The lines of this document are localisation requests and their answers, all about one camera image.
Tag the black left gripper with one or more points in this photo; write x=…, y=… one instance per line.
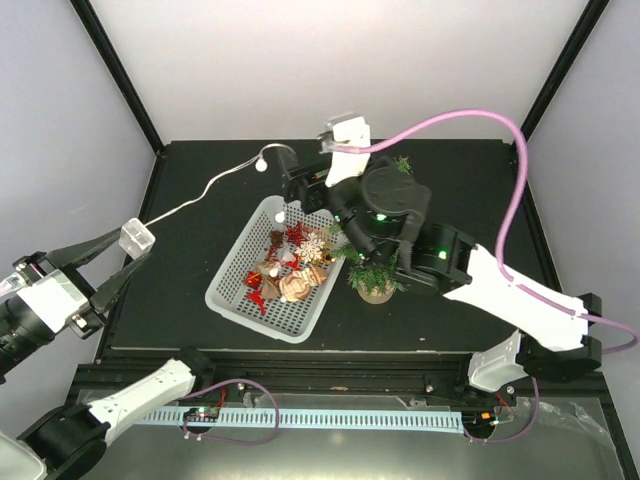
x=88, y=317

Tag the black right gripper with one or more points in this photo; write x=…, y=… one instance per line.
x=296, y=178

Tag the white string lights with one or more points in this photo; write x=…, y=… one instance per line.
x=200, y=203

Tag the small green christmas tree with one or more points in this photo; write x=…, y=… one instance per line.
x=370, y=213

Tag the white perforated plastic basket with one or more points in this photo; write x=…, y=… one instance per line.
x=284, y=321

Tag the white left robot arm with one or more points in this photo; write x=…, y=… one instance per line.
x=69, y=440

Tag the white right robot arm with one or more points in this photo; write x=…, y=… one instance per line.
x=551, y=339

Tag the red star ornament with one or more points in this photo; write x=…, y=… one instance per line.
x=297, y=234

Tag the brown pine cone ornament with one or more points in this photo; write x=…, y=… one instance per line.
x=276, y=239

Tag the white snowflake ornament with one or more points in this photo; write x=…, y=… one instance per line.
x=311, y=250

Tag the red gift box ornament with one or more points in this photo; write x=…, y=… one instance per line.
x=253, y=280

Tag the wooden santa ornament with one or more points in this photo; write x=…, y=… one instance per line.
x=297, y=285

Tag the red reindeer ornament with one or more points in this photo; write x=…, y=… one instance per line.
x=257, y=299

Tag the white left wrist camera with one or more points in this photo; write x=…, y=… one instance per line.
x=54, y=298

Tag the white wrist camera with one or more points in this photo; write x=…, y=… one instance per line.
x=54, y=298
x=343, y=135

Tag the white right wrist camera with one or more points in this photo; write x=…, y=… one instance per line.
x=343, y=135

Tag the white slotted cable duct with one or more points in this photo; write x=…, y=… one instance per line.
x=319, y=419

